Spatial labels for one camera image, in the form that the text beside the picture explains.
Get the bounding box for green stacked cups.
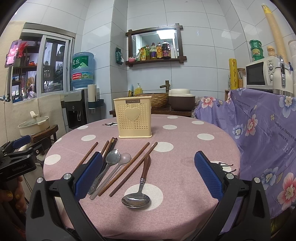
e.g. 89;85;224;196
249;40;264;61

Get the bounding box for translucent plastic spoon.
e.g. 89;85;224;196
90;153;131;200

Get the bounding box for wooden stool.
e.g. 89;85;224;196
31;125;58;156

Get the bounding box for wooden handled steel spoon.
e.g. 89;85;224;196
121;156;151;208

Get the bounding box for black chopstick yellow band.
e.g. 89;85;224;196
103;137;114;158

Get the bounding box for dark soy sauce bottle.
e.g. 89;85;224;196
162;40;171;59

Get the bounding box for yellow roll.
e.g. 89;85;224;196
229;58;238;90

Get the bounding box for window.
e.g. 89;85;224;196
10;29;75;103

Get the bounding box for water dispenser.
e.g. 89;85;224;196
64;88;104;130

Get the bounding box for tall beige roll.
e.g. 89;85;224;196
261;4;288;62

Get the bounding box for white electric kettle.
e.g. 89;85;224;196
273;56;293;97

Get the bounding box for orange oil bottle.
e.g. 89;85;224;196
156;42;163;59

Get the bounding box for cream perforated utensil holder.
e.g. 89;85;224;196
113;96;152;138

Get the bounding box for blue water jug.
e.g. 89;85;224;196
70;52;95;89

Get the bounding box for yellow soap bottle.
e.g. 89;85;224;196
134;83;143;96

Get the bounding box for cream pot with lid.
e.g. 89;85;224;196
18;111;50;137

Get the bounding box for purple floral cloth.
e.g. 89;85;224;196
194;88;295;218

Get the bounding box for brown wooden chopstick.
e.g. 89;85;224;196
100;140;109;156
109;142;158;197
75;142;98;169
95;142;150;197

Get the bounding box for bamboo faucet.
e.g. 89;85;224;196
159;80;171;93

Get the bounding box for dark wooden counter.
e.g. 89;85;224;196
109;105;193;118

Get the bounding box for wooden framed mirror shelf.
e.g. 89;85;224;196
125;23;187;67

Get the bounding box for woven basin sink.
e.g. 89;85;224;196
135;93;169;109

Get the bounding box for white brown rice cooker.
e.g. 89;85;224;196
169;88;196;111

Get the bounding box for white microwave oven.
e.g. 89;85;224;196
246;56;280;90

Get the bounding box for left hand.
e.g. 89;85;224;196
1;176;27;213

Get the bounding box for pink polka dot tablecloth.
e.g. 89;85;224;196
43;114;241;240

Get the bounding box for green hanging packet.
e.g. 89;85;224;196
115;47;125;65

